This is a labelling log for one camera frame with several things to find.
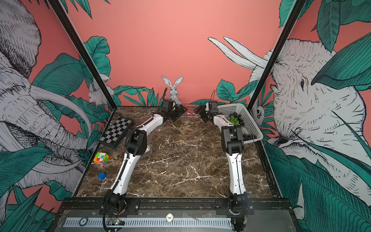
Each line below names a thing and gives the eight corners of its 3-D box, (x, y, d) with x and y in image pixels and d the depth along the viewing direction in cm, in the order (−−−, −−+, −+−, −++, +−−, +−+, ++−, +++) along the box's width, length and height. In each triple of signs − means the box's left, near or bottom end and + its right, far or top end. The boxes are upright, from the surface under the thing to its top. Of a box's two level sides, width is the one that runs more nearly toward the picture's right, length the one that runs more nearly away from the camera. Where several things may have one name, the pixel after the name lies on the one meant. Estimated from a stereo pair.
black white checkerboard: (100, 143, 100) (97, 140, 97) (121, 119, 115) (119, 116, 112) (117, 149, 97) (115, 146, 94) (136, 124, 112) (135, 120, 109)
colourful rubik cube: (97, 165, 91) (92, 161, 86) (101, 156, 94) (96, 152, 90) (106, 165, 91) (102, 161, 86) (110, 156, 94) (106, 152, 90)
